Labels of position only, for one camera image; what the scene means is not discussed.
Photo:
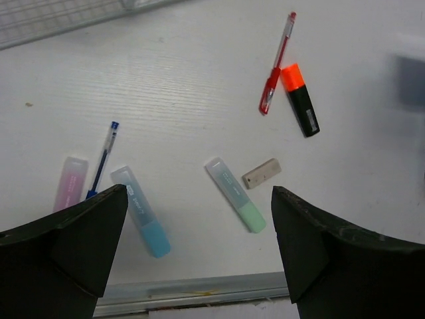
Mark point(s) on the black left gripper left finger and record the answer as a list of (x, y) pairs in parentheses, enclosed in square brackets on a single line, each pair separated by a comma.
[(58, 266)]

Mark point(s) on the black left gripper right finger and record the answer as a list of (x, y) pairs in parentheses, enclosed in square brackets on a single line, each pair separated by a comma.
[(336, 269)]

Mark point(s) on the grey eraser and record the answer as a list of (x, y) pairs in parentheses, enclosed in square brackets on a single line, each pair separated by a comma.
[(262, 173)]

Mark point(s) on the pink highlighter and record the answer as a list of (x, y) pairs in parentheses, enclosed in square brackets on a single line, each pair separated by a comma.
[(71, 183)]

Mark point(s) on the green highlighter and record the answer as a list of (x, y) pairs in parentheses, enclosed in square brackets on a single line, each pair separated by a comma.
[(236, 196)]

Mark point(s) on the blue highlighter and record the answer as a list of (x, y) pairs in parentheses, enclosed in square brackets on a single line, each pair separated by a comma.
[(142, 214)]

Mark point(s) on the blue ballpoint pen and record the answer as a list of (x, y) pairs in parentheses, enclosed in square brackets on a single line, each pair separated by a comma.
[(108, 145)]

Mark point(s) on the orange black highlighter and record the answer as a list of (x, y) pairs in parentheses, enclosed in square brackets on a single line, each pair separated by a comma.
[(300, 100)]

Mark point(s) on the red pen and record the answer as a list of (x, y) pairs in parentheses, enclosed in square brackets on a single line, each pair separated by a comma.
[(270, 85)]

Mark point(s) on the white wire file organizer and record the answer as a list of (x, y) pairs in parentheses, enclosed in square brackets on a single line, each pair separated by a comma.
[(26, 21)]

